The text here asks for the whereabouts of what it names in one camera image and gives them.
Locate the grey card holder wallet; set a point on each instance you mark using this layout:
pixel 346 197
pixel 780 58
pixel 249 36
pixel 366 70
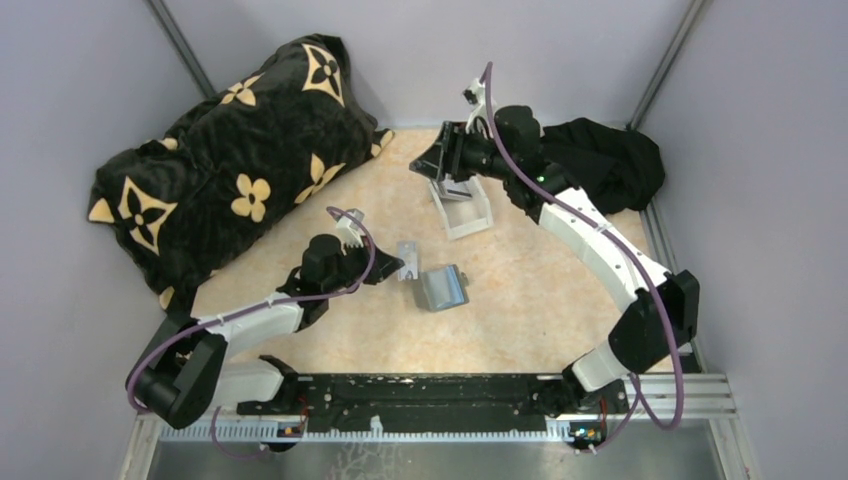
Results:
pixel 441 289

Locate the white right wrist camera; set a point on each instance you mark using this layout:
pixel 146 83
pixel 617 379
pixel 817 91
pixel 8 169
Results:
pixel 474 94

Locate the white plastic card tray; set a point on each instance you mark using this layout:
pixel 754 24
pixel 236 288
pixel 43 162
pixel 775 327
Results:
pixel 464 218

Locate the grey cards in tray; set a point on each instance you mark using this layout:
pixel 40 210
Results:
pixel 453 191

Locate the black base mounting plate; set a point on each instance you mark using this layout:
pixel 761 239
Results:
pixel 433 403

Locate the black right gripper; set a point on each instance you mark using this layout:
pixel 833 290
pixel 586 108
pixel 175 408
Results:
pixel 449 153

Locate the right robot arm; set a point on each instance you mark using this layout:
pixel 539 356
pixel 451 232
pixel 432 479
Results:
pixel 658 308

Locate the black crumpled cloth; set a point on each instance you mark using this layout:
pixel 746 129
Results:
pixel 618 169

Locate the aluminium frame rail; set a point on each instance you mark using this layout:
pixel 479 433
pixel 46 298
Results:
pixel 699 393

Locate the black floral pillow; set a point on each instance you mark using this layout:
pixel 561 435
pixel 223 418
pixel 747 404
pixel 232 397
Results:
pixel 185 205

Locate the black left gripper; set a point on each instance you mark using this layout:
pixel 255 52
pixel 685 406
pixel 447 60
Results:
pixel 383 265

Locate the silver grey card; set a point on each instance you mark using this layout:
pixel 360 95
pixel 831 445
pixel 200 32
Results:
pixel 407 251

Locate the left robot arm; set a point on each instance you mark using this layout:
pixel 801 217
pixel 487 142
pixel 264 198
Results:
pixel 232 331

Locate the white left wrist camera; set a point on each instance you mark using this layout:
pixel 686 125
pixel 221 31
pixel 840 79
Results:
pixel 348 228

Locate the white cable duct strip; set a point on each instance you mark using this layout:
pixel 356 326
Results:
pixel 271 431

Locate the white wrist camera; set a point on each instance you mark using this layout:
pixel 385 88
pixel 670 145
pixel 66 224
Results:
pixel 348 228
pixel 474 94

